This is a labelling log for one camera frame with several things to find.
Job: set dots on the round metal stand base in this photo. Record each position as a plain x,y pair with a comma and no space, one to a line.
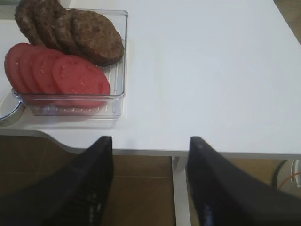
287,175

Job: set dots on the clear patty and tomato box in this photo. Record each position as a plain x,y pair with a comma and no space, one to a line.
41,104

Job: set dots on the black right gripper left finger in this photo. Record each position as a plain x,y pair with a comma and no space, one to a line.
75,195

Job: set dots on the rear brown beef patty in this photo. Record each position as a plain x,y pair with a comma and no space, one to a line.
25,19

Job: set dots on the red tomato slice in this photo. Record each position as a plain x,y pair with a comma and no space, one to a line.
25,67
42,65
74,76
11,65

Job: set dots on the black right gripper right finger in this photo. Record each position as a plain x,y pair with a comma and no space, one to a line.
224,195

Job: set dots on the metal baking tray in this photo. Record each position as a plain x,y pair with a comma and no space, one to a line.
10,112

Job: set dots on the front brown beef patty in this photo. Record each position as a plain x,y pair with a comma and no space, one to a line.
96,37

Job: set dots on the brown beef patty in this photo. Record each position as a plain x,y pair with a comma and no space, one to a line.
64,34
46,13
25,19
96,37

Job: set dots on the rear red tomato slice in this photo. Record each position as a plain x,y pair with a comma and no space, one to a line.
11,65

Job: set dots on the front red tomato slice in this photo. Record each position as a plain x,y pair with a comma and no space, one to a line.
74,76

